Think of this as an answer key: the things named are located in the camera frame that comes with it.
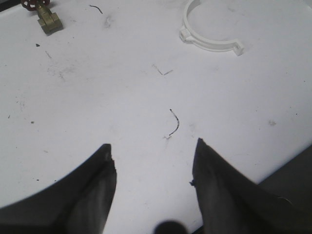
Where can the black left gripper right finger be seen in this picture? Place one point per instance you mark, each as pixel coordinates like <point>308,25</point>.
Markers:
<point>230,203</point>

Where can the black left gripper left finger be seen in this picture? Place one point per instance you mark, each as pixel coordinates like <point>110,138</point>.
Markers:
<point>79,203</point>

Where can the white half pipe clamp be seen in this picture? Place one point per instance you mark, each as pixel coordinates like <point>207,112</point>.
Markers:
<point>212,25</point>

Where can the brass valve red handwheel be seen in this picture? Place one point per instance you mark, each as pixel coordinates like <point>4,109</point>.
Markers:
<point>48,20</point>

